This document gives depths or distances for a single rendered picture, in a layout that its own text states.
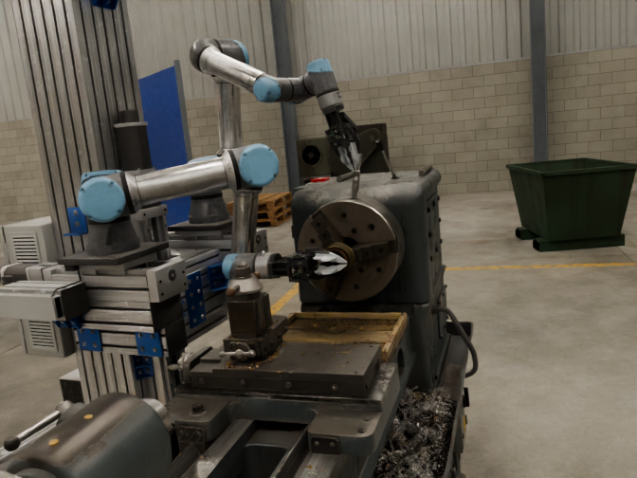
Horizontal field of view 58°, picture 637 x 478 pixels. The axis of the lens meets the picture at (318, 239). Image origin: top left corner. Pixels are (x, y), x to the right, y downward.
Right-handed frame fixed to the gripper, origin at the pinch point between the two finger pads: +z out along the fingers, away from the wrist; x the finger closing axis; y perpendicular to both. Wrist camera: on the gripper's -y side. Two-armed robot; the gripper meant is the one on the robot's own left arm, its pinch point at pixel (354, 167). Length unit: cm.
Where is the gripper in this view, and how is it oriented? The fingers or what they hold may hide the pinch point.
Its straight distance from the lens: 189.8
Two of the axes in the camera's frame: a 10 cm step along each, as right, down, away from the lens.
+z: 3.3, 9.4, 0.9
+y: -3.1, 2.0, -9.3
